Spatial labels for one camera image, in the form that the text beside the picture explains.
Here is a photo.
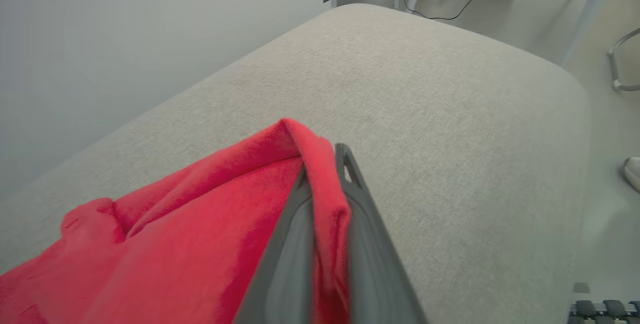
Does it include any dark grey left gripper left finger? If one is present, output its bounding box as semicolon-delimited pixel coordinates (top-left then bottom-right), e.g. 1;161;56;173
232;165;316;324

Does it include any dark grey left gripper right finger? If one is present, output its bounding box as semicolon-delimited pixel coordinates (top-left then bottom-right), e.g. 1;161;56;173
334;143;429;324

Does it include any red and white garment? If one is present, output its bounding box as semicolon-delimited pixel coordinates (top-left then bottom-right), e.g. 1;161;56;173
0;117;352;324

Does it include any grey fabric sofa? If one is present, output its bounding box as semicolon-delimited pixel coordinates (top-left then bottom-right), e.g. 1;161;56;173
0;3;592;324

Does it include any white shoe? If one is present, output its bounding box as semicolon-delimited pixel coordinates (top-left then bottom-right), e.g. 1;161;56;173
623;156;640;194

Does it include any grey metal chair base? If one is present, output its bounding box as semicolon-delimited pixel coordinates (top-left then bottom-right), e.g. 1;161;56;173
607;27;640;93

